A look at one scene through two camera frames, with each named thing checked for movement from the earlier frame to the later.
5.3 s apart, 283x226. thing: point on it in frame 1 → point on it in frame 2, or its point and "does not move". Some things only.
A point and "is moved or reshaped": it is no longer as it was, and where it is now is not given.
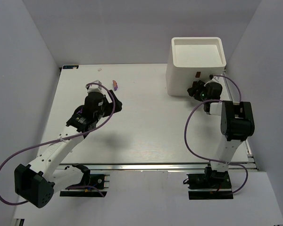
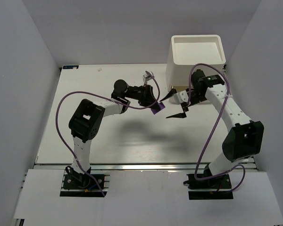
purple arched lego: [115, 84] is moved or reshaped
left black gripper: [110, 106] → [144, 94]
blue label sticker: [70, 67] does not move
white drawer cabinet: [192, 59] does not move
